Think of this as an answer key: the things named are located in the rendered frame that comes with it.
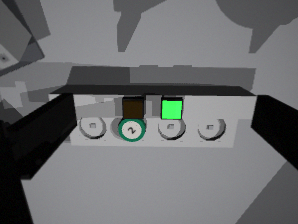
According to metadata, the green screw cap with number 2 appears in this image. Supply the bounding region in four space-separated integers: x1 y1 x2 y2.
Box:
118 118 146 142

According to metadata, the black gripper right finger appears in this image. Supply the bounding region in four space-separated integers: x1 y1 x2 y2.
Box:
251 95 298 170

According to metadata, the white button panel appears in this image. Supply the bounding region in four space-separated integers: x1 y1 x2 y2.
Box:
0 0 45 76

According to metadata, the light grey tray panel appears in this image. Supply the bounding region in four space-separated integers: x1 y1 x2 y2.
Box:
48 85 257 148

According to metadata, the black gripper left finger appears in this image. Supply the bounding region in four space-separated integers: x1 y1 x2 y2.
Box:
0 93 77 224

